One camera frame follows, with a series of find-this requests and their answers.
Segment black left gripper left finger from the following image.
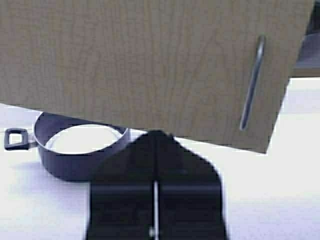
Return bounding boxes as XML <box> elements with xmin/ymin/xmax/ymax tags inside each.
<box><xmin>84</xmin><ymin>132</ymin><xmax>156</xmax><ymax>240</ymax></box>

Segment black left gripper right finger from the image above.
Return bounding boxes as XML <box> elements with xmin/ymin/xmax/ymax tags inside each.
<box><xmin>154</xmin><ymin>130</ymin><xmax>229</xmax><ymax>240</ymax></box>

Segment wooden cabinet door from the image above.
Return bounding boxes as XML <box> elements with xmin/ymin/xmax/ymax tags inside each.
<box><xmin>0</xmin><ymin>0</ymin><xmax>315</xmax><ymax>154</ymax></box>

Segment steel cabinet handle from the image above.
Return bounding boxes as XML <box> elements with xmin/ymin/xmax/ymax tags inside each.
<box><xmin>239</xmin><ymin>35</ymin><xmax>266</xmax><ymax>131</ymax></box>

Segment large steel bowl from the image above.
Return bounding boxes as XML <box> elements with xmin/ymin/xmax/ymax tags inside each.
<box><xmin>295</xmin><ymin>32</ymin><xmax>320</xmax><ymax>69</ymax></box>

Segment black cooking pot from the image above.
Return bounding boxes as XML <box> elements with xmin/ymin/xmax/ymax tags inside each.
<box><xmin>4</xmin><ymin>112</ymin><xmax>130</xmax><ymax>182</ymax></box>

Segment wooden cabinet shelf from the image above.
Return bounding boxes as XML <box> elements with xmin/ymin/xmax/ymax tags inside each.
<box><xmin>291</xmin><ymin>67</ymin><xmax>320</xmax><ymax>78</ymax></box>

